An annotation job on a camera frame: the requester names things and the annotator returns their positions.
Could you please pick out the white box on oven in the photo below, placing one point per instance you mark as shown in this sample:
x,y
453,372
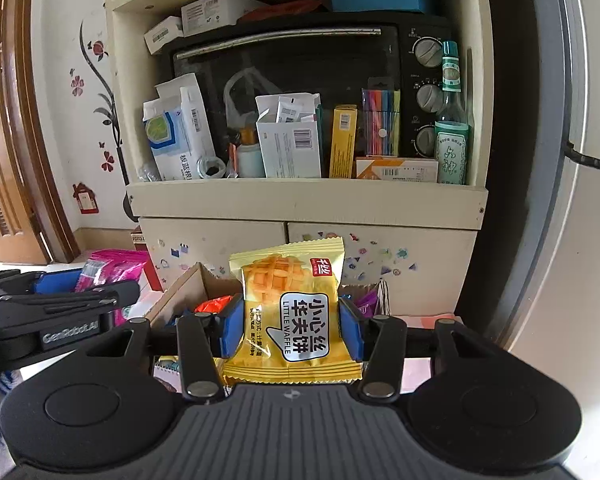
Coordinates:
x,y
207,15

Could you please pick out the light blue toast snack packet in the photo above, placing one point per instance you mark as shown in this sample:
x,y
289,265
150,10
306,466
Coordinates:
x,y
167,371

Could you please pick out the coloured marker set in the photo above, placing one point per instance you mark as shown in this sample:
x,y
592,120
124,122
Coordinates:
x,y
381,121

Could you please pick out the wooden door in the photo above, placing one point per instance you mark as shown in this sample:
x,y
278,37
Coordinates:
x,y
34,228

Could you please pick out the red gift box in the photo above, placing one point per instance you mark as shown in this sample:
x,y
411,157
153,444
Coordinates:
x,y
138,241

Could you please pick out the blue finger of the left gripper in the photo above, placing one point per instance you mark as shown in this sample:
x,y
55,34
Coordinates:
x,y
58,282
115,296

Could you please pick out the cream cabinet with stickers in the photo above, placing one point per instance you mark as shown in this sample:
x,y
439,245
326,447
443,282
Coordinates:
x,y
419,237

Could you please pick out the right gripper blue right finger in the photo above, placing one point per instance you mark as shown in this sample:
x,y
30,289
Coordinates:
x,y
379,344

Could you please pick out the white blue wipes pack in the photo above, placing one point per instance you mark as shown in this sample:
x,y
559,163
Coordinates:
x,y
177,128

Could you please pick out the yellow little waffle packet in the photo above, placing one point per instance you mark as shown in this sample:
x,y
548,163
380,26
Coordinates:
x,y
291,331

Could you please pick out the red snack packet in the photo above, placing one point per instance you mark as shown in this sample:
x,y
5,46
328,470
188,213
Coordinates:
x,y
213,306

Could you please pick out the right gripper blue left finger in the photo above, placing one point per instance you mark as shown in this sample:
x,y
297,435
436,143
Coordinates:
x,y
202,338

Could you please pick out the red checkered tablecloth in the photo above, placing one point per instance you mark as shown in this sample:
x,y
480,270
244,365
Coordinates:
x,y
420,347

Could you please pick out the small white box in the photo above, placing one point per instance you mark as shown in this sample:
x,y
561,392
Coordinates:
x,y
163,33

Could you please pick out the silver refrigerator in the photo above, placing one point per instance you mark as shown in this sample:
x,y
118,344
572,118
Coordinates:
x,y
533,284

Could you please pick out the green glass bottle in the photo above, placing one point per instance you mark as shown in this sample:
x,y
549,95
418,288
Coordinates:
x,y
451,126

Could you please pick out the purple noodle snack packet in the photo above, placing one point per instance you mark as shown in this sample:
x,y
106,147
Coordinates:
x,y
366,299

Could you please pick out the yellow upright box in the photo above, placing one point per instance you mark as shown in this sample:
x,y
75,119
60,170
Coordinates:
x,y
344,128

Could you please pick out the white cardboard milk box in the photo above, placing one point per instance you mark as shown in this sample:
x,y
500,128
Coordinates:
x,y
198,284

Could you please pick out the orange white flat box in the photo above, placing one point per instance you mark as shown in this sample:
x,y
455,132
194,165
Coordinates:
x,y
396,169

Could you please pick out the small white jar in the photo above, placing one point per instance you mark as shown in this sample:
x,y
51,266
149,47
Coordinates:
x,y
250,161

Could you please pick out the white carton with barcode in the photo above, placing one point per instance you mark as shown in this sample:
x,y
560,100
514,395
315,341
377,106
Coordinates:
x,y
288,127

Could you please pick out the pink snack packet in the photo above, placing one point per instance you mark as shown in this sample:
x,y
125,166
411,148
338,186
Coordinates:
x,y
108,266

